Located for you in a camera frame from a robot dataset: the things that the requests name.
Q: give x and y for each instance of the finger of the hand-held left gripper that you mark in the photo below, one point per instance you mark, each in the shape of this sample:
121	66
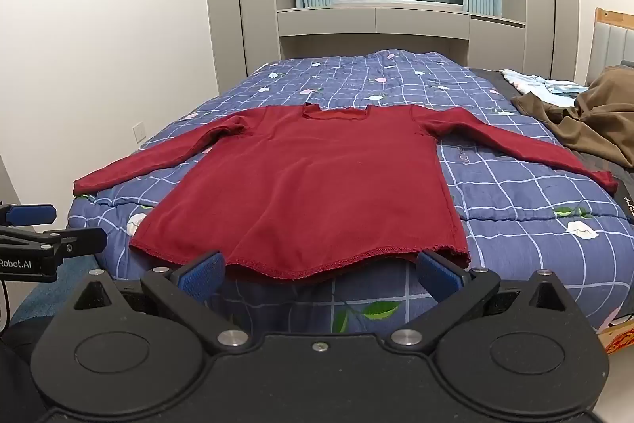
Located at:
32	215
81	240

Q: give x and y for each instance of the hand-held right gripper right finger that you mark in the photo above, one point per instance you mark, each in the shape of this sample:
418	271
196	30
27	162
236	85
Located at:
438	277

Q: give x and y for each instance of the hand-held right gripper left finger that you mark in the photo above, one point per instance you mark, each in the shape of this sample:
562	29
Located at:
202	275

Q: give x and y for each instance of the red long-sleeve sweater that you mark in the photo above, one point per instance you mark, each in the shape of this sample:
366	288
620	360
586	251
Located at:
307	185

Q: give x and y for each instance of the blue plaid floral quilt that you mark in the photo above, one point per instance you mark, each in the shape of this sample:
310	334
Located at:
520	215

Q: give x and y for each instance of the orange cardboard box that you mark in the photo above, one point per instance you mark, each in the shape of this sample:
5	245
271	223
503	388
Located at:
619	336

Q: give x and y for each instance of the light blue patterned cloth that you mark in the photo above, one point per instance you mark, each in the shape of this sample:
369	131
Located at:
537	82

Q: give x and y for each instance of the brown cloth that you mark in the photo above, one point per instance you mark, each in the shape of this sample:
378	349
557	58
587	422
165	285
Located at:
599	120

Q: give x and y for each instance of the grey padded headboard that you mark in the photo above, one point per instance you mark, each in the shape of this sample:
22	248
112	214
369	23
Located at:
611	41

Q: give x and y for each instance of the white wall socket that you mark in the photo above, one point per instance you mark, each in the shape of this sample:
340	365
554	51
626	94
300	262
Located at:
138	132

